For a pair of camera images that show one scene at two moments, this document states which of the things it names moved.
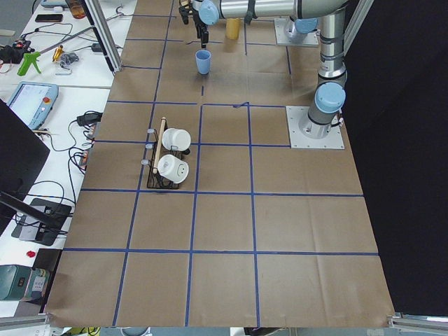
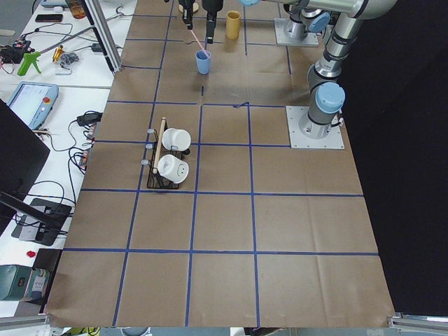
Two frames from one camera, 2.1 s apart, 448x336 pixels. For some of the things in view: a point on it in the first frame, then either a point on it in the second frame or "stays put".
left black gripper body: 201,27 to 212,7
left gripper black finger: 201,31 to 211,9
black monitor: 23,152 stays put
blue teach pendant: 32,101 stays put
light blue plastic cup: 203,57 stays put
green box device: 20,282 stays put
